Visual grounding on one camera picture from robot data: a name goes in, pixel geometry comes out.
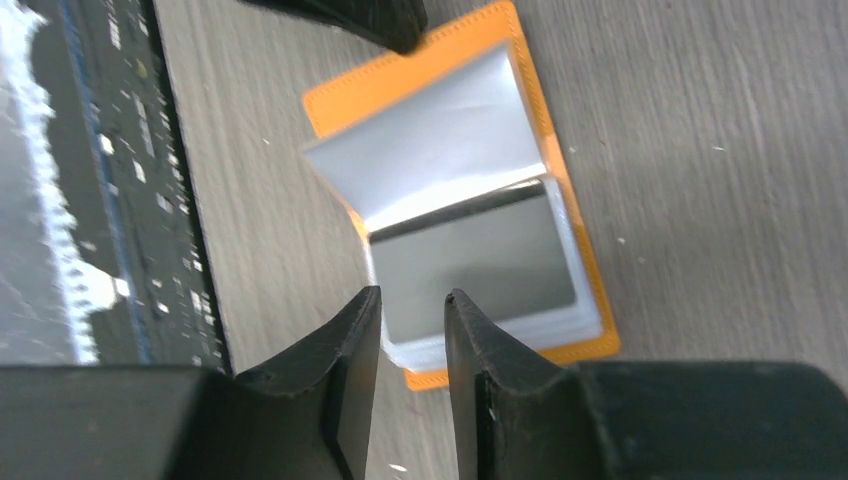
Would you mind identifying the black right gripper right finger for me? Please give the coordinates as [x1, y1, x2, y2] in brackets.
[445, 289, 847, 479]

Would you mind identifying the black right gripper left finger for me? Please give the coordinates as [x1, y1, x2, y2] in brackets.
[1, 286, 381, 479]

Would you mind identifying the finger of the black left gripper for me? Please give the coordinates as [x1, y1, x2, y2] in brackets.
[245, 0, 428, 55]

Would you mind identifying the orange leather card holder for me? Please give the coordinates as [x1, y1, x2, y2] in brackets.
[303, 1, 620, 391]

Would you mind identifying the grey card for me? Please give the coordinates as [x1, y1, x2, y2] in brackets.
[370, 180, 576, 343]

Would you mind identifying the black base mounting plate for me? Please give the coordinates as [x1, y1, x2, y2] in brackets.
[31, 1, 232, 373]

